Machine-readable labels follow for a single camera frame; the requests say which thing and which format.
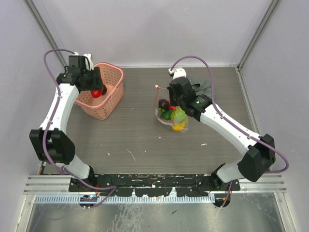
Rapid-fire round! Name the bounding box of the red apple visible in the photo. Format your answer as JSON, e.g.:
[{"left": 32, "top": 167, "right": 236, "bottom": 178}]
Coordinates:
[{"left": 169, "top": 105, "right": 176, "bottom": 111}]

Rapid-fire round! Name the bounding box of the yellow pear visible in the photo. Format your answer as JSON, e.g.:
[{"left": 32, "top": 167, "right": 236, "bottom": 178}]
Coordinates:
[{"left": 172, "top": 122, "right": 186, "bottom": 131}]

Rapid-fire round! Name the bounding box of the left aluminium frame post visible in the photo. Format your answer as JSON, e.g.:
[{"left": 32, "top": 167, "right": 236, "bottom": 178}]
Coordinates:
[{"left": 23, "top": 0, "right": 74, "bottom": 73}]

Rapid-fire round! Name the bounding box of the dark green avocado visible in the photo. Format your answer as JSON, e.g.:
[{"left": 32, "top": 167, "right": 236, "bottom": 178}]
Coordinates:
[{"left": 160, "top": 110, "right": 173, "bottom": 120}]

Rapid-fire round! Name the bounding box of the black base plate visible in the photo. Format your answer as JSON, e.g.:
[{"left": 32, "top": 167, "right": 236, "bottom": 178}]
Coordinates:
[{"left": 69, "top": 173, "right": 241, "bottom": 198}]

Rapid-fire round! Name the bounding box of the clear zip top bag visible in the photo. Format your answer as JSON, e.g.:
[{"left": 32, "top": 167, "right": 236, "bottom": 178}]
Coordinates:
[{"left": 153, "top": 85, "right": 188, "bottom": 133}]

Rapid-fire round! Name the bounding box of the grey cloth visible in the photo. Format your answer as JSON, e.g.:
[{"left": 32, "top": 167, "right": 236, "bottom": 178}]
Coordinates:
[{"left": 188, "top": 78, "right": 212, "bottom": 98}]

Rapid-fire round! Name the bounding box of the aluminium frame post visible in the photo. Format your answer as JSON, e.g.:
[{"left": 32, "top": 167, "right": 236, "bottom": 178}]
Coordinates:
[
  {"left": 237, "top": 0, "right": 281, "bottom": 72},
  {"left": 23, "top": 0, "right": 74, "bottom": 73}
]

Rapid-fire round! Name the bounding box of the dark purple mangosteen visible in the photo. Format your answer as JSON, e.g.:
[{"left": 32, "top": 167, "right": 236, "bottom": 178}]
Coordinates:
[{"left": 158, "top": 99, "right": 170, "bottom": 111}]

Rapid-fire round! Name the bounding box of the slotted cable duct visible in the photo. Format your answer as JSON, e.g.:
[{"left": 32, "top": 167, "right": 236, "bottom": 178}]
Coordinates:
[{"left": 34, "top": 194, "right": 215, "bottom": 204}]

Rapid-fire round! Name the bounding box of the green apple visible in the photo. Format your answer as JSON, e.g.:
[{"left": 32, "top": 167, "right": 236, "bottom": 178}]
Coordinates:
[{"left": 171, "top": 107, "right": 187, "bottom": 125}]

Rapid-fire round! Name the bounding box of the right aluminium frame post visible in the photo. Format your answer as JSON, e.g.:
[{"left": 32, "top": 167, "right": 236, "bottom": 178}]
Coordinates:
[{"left": 237, "top": 0, "right": 281, "bottom": 72}]

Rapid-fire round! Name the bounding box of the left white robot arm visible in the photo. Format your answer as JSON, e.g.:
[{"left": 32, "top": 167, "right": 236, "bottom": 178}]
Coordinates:
[{"left": 29, "top": 53, "right": 104, "bottom": 191}]

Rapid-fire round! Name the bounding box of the pink plastic basket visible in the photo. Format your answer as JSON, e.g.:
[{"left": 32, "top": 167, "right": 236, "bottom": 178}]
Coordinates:
[{"left": 75, "top": 62, "right": 125, "bottom": 120}]

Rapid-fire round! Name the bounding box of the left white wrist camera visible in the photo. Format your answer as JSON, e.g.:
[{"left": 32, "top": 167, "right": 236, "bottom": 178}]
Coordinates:
[{"left": 72, "top": 52, "right": 94, "bottom": 72}]

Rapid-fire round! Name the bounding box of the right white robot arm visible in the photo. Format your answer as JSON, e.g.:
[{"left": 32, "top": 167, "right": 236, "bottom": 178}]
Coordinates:
[{"left": 168, "top": 77, "right": 276, "bottom": 190}]

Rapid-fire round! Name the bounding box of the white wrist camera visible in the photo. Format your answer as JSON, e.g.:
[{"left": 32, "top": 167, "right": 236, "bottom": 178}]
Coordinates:
[
  {"left": 168, "top": 68, "right": 187, "bottom": 80},
  {"left": 72, "top": 52, "right": 94, "bottom": 72}
]

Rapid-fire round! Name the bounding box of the red yellow mango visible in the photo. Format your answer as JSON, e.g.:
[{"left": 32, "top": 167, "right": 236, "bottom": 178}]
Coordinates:
[{"left": 90, "top": 89, "right": 103, "bottom": 98}]

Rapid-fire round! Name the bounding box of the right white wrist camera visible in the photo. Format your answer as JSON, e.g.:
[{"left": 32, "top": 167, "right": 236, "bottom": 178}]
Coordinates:
[{"left": 168, "top": 68, "right": 187, "bottom": 80}]

